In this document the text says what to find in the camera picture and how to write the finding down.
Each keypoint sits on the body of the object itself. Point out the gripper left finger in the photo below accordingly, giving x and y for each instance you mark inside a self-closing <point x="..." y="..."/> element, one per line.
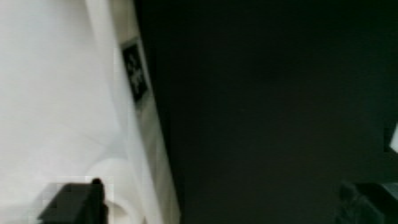
<point x="76" y="206"/>

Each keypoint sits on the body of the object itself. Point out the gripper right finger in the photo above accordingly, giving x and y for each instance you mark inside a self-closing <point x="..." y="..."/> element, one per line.
<point x="367" y="203"/>

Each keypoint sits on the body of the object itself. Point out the white square tabletop tray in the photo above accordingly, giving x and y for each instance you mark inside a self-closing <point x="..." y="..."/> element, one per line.
<point x="80" y="132"/>

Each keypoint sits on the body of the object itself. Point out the white U-shaped obstacle fence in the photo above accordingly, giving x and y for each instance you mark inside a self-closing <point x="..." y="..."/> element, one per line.
<point x="392" y="142"/>

